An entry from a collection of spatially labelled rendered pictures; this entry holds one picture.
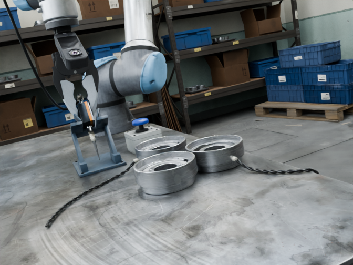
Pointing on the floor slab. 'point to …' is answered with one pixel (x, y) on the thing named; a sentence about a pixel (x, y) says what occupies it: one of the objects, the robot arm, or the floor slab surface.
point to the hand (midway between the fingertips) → (84, 112)
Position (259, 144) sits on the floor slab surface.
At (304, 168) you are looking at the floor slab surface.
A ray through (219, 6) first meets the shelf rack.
